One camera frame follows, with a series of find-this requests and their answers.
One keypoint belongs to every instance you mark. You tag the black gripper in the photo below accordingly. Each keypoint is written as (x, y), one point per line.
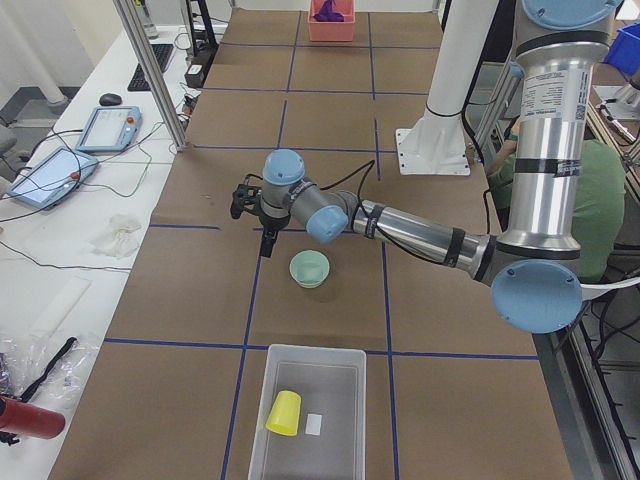
(273, 225)

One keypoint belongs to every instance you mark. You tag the yellow plastic cup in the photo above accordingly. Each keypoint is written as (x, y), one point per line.
(283, 418)

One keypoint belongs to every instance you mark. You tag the purple microfiber cloth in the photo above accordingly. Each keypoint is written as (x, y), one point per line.
(328, 13)

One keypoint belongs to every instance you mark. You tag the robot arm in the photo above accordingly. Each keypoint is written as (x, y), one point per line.
(533, 266)

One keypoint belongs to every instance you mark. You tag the mint green bowl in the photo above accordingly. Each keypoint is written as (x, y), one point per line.
(309, 268)

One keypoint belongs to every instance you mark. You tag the crumpled white tissue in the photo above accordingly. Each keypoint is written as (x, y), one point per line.
(119, 239)

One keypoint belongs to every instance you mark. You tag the far teach pendant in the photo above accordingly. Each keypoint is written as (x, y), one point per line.
(110, 130)

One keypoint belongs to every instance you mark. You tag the teach pendant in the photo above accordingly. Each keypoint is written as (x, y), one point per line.
(53, 179)
(110, 130)

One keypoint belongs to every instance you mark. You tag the pink plastic tray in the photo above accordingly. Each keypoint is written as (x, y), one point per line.
(332, 31)

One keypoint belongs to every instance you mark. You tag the black computer mouse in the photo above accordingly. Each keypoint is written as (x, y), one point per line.
(110, 99)

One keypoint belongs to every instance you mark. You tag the clear plastic bin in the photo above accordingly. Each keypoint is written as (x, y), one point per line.
(330, 443)

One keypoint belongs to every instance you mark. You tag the near teach pendant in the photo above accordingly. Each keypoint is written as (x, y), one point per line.
(53, 179)

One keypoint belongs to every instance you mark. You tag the red cylinder bottle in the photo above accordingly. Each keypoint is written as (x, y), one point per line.
(30, 420)

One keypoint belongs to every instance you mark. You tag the person in green shirt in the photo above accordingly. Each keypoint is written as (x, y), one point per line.
(599, 205)

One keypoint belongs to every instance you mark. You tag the blue storage crate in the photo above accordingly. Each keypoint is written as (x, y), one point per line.
(624, 53)

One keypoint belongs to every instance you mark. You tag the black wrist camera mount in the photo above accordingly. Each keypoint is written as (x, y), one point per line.
(246, 198)

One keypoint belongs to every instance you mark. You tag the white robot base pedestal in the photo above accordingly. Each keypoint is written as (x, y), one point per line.
(436, 144)

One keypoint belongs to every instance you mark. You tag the aluminium frame post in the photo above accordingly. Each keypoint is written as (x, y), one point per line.
(146, 58)

